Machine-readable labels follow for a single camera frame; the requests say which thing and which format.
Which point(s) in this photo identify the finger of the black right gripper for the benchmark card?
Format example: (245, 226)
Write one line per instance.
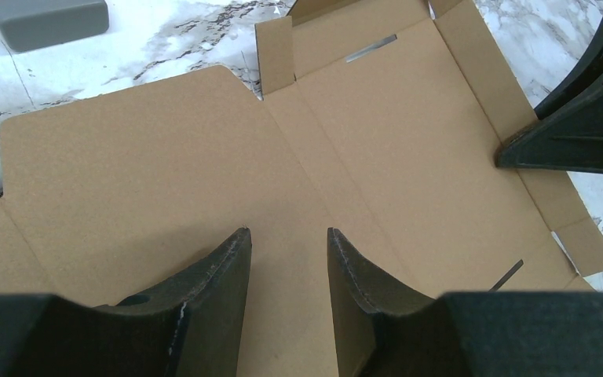
(571, 139)
(588, 68)

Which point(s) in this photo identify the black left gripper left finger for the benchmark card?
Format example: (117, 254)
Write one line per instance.
(190, 324)

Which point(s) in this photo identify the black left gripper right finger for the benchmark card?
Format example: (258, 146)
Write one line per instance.
(382, 327)

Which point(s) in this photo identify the brown cardboard box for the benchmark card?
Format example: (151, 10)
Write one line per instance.
(378, 118)

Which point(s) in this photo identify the pink whiteboard eraser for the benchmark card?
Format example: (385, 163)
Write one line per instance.
(26, 25)

